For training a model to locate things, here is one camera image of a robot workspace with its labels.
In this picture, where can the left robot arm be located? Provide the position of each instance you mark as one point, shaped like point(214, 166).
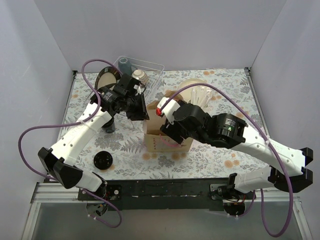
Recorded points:
point(59, 160)

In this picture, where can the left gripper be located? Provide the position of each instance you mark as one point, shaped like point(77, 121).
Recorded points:
point(139, 107)

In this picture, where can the black mounting rail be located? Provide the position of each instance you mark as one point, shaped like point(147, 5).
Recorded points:
point(162, 194)

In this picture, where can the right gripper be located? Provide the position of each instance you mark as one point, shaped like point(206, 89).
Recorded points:
point(171, 132)

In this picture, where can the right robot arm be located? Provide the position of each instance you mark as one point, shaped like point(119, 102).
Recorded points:
point(185, 120)

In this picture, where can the patterned ceramic bowl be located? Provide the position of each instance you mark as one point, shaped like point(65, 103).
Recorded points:
point(142, 77)

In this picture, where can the white straw holder cup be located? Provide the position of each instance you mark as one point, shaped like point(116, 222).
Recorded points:
point(201, 96)

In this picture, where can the pink paper gift bag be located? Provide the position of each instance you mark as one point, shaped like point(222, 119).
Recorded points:
point(155, 140)

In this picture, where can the grey blue mug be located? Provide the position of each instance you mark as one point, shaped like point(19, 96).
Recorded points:
point(125, 66)

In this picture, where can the floral table mat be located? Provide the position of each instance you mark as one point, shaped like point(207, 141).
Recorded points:
point(126, 144)

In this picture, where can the black rimmed cream plate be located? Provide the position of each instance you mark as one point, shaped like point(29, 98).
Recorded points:
point(108, 75)

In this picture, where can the white wire dish rack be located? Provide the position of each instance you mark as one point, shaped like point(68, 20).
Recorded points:
point(153, 71)

